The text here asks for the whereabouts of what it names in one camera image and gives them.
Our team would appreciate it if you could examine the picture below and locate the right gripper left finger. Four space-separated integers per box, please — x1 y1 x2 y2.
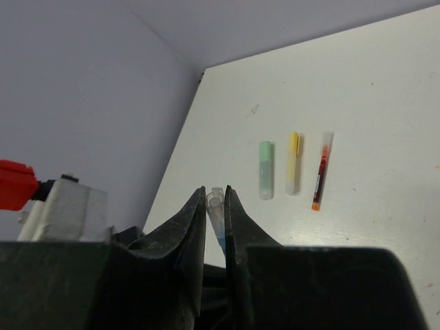
1 187 206 329

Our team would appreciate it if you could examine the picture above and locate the clear pen cap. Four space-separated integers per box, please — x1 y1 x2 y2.
322 131 334 148
206 188 225 239

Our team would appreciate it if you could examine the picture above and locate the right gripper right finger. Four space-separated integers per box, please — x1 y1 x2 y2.
224 187 427 329

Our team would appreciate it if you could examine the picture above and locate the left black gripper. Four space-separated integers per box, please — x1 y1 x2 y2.
113 226 230 329

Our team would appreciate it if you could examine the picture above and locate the yellow pen cap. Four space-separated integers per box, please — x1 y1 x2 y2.
289 131 301 155

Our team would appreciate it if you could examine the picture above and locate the blue thin pen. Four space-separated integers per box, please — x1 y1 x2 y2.
217 236 226 255

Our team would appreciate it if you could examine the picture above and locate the yellow highlighter pen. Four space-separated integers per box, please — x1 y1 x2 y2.
285 151 301 195

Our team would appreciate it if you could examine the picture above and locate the green pen cap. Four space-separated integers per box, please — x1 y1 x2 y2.
258 140 273 162

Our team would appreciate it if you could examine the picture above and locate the green highlighter pen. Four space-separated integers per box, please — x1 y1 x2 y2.
258 160 274 200

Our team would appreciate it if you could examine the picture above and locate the red thin pen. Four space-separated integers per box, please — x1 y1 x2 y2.
311 144 331 211

